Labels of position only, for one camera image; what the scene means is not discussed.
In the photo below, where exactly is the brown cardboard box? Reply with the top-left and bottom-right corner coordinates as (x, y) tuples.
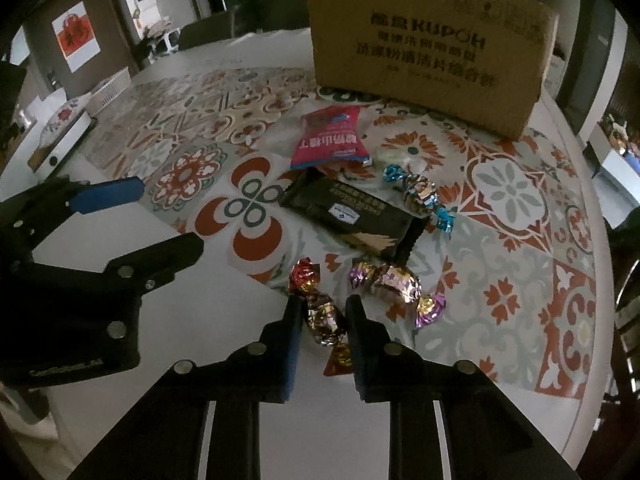
(305, 0), (560, 141)

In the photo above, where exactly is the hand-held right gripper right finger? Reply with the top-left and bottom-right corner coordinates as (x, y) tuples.
(345, 294), (581, 480)

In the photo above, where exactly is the pink snack packet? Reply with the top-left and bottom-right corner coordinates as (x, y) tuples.
(290, 106), (374, 171)

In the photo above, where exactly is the green upholstered chair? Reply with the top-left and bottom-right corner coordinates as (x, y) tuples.
(177, 10), (236, 52)

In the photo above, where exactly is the red gold candy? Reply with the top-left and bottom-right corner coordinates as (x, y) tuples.
(289, 256), (354, 377)

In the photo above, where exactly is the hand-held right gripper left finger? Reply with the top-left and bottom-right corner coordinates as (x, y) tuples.
(67, 296), (307, 480)

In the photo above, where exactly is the dark chocolate bar packet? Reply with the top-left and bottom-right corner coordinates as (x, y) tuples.
(278, 167), (430, 267)

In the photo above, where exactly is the blue wrapped candy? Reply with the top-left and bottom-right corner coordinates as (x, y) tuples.
(382, 162), (457, 239)

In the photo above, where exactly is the white low shelf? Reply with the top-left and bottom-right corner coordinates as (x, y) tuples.
(149, 27), (181, 57)

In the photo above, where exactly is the purple wrapped candy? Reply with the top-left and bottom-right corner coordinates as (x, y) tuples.
(348, 257), (447, 330)

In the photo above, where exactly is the white plastic basket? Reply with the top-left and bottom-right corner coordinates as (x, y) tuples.
(85, 70), (133, 113)

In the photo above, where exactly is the patterned table mat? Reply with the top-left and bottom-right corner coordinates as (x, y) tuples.
(87, 62), (598, 401)

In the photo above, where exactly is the red and white door poster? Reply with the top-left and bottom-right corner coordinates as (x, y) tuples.
(51, 1), (101, 72)

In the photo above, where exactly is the brown entrance door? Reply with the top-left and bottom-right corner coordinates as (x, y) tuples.
(22, 0), (139, 96)

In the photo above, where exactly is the clear wrapped snack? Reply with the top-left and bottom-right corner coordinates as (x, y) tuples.
(370, 142), (436, 177)

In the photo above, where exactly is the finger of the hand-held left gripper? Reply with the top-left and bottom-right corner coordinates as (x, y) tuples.
(0, 176), (146, 247)
(102, 232), (205, 295)

